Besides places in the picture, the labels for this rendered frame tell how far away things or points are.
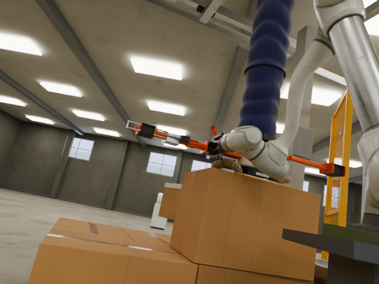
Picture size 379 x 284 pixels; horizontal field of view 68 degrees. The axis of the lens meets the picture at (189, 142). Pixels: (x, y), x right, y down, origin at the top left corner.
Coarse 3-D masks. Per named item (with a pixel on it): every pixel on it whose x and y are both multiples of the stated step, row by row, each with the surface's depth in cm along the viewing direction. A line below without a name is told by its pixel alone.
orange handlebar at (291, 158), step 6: (138, 126) 134; (156, 132) 136; (162, 132) 137; (162, 138) 141; (186, 144) 145; (192, 144) 142; (198, 144) 142; (204, 144) 144; (228, 156) 152; (234, 156) 149; (240, 156) 150; (288, 156) 132; (294, 156) 132; (300, 162) 133; (306, 162) 134; (312, 162) 135; (324, 168) 137
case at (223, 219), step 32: (192, 192) 138; (224, 192) 124; (256, 192) 129; (288, 192) 134; (192, 224) 127; (224, 224) 121; (256, 224) 126; (288, 224) 131; (192, 256) 117; (224, 256) 119; (256, 256) 123; (288, 256) 128
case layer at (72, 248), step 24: (48, 240) 103; (72, 240) 113; (96, 240) 125; (120, 240) 138; (144, 240) 156; (168, 240) 178; (48, 264) 96; (72, 264) 99; (96, 264) 101; (120, 264) 104; (144, 264) 107; (168, 264) 110; (192, 264) 114
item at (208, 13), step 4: (212, 0) 306; (216, 0) 302; (220, 0) 301; (208, 4) 318; (212, 4) 309; (216, 4) 308; (220, 4) 307; (200, 8) 334; (204, 8) 329; (208, 8) 317; (212, 8) 316; (216, 8) 314; (200, 12) 340; (204, 12) 325; (208, 12) 323; (212, 12) 322; (200, 16) 337; (204, 16) 331; (208, 16) 329; (212, 16) 343; (200, 20) 339; (204, 20) 337; (208, 20) 336
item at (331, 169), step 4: (324, 164) 140; (328, 164) 138; (332, 164) 135; (336, 164) 136; (328, 168) 137; (332, 168) 135; (336, 168) 137; (340, 168) 137; (344, 168) 137; (320, 172) 141; (324, 172) 138; (328, 172) 136; (332, 172) 134; (336, 172) 135; (340, 172) 137; (344, 172) 137; (332, 176) 142; (336, 176) 141; (340, 176) 139
